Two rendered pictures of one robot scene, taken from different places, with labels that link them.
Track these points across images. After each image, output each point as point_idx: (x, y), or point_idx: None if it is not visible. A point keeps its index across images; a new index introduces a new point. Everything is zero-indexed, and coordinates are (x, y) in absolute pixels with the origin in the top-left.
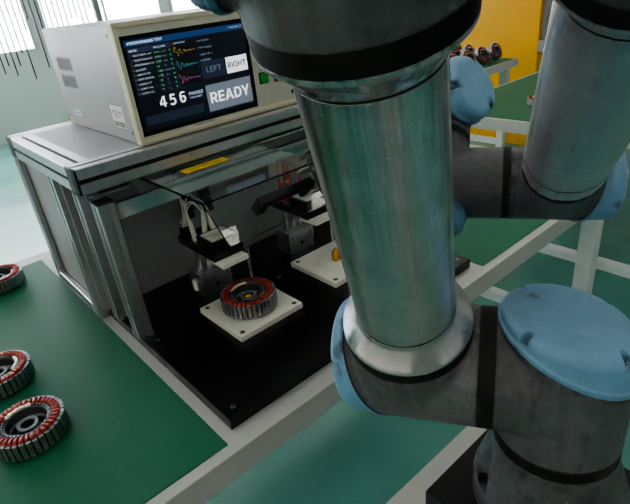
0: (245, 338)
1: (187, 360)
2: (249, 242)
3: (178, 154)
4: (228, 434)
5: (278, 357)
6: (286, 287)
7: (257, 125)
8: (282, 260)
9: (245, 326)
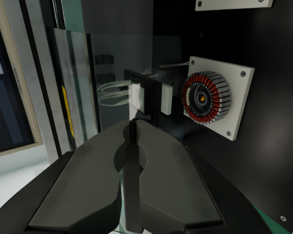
0: (235, 136)
1: (215, 165)
2: (150, 10)
3: (54, 124)
4: None
5: (282, 154)
6: (217, 46)
7: (20, 14)
8: (186, 8)
9: (225, 126)
